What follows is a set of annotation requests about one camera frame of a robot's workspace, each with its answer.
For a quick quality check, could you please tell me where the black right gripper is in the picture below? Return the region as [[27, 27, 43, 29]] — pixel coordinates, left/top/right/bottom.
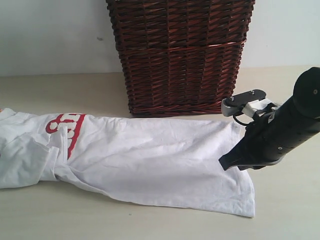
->
[[218, 67, 320, 171]]

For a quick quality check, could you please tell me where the white t-shirt red lettering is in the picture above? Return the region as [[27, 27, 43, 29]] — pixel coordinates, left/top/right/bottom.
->
[[0, 108, 255, 218]]

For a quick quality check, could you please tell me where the dark brown wicker basket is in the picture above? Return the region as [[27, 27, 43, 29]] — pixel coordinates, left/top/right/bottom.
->
[[106, 0, 255, 117]]

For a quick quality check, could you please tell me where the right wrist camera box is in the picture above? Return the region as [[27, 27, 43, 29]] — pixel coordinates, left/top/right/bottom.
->
[[220, 89, 280, 127]]

